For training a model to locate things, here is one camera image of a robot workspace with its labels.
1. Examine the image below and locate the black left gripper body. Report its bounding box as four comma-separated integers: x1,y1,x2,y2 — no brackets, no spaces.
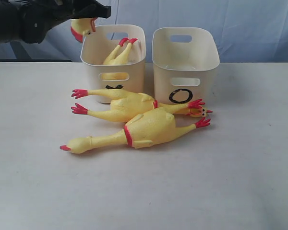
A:
21,0,84,44

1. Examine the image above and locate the severed chicken head with tube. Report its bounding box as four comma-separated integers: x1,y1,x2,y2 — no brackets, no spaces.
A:
71,18,97,43

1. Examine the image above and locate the headless yellow rubber chicken body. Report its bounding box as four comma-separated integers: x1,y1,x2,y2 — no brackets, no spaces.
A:
101,37,138,81

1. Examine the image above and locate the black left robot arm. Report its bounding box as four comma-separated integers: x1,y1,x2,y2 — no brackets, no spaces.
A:
0,0,111,44

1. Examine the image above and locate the cream bin marked X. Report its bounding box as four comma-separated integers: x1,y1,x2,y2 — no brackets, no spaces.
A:
81,24,146,92

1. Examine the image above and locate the cream bin marked O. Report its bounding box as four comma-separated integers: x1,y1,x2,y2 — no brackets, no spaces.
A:
152,27,220,104

